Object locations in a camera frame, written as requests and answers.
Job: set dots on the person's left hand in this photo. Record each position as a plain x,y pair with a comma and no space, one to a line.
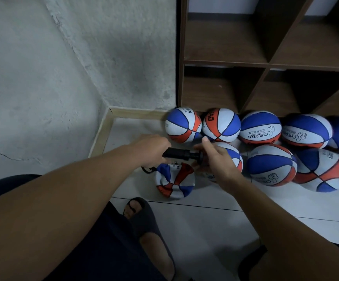
149,150

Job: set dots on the person's right hand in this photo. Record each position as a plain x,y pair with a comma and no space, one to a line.
222,166

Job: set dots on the black hand pump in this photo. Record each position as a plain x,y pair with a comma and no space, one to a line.
181,154

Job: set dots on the brown wooden cubby shelf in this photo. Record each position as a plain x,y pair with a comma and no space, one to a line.
234,43

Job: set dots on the person's right forearm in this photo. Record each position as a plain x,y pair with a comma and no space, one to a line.
295,237

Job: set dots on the person's left forearm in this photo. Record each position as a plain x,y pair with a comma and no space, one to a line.
46,222

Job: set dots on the person's left foot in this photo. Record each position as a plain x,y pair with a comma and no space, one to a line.
156,254

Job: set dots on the beige baseboard strip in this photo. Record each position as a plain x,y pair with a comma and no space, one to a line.
101,134
137,113

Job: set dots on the black sandal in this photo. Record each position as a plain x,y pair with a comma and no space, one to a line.
146,222
248,263

